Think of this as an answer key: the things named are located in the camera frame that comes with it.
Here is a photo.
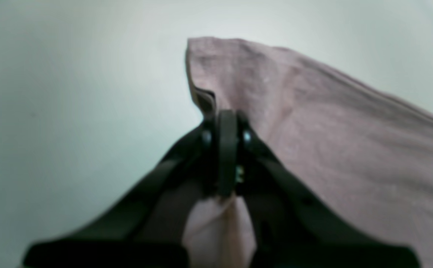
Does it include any mauve t-shirt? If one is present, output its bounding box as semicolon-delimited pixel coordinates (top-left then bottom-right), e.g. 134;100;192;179
186;37;433;268

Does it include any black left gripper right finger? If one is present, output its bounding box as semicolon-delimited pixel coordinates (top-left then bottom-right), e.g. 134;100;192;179
227;110;420;268

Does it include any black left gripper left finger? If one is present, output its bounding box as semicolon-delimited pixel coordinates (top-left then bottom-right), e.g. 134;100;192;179
23;110;228;268

